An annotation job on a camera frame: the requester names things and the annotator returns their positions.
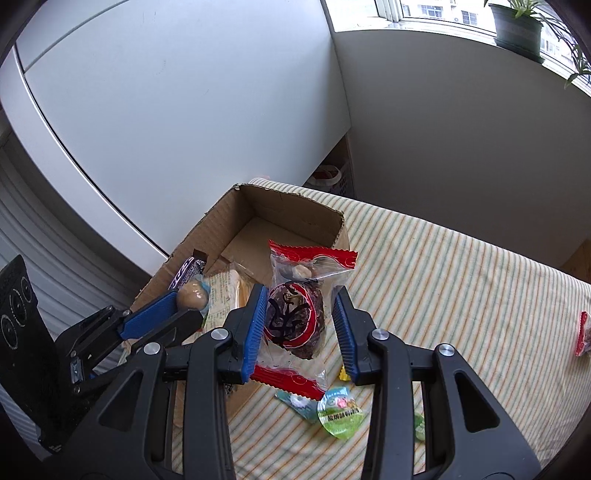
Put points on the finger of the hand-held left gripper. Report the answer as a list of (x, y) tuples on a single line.
[(150, 316), (175, 327)]

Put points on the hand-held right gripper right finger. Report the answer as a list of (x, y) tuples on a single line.
[(344, 332)]

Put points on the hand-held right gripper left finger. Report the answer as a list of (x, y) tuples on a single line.
[(256, 332)]

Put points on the red-sealed clear snack packet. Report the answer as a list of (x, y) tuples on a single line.
[(291, 323), (584, 334)]

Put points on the brown braised egg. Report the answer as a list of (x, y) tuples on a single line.
[(191, 295)]

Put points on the clear bread packet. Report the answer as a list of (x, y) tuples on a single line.
[(226, 290)]

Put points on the purple brown snack bar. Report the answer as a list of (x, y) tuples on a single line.
[(184, 272)]

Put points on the cardboard box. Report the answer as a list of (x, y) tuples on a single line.
[(286, 207)]

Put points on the yellow candy packet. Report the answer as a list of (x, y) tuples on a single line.
[(343, 374)]

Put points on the green jelly cup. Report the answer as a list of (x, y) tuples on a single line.
[(339, 408), (419, 427)]

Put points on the teal wrapped candy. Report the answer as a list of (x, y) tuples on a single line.
[(295, 400)]

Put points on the striped tablecloth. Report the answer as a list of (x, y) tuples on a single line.
[(438, 277)]

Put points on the white plastic basket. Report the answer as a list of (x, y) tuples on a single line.
[(330, 177)]

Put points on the white cabinet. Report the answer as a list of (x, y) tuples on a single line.
[(184, 115)]

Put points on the white framed window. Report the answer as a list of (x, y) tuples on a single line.
[(434, 9)]

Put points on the potted spider plant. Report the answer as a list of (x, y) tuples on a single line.
[(517, 25)]

